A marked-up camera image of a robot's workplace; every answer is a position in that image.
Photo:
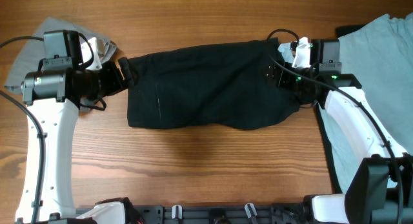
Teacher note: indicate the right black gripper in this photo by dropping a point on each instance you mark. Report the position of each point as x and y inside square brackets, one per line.
[286, 69]

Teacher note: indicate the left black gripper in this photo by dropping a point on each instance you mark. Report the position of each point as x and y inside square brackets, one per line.
[117, 83]

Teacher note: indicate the black shorts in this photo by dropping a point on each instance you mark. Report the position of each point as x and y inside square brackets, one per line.
[229, 84]

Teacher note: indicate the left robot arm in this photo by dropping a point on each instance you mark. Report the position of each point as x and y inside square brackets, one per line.
[47, 192]

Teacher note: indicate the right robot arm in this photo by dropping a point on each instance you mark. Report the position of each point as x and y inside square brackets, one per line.
[381, 189]

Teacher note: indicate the black garment under pile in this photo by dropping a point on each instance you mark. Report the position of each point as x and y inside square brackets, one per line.
[340, 31]

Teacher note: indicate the folded grey trousers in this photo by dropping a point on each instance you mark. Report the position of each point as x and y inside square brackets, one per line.
[29, 56]

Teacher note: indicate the light blue t-shirt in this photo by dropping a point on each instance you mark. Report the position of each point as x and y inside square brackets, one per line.
[380, 57]

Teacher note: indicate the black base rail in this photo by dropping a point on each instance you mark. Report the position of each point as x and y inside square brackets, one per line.
[270, 214]

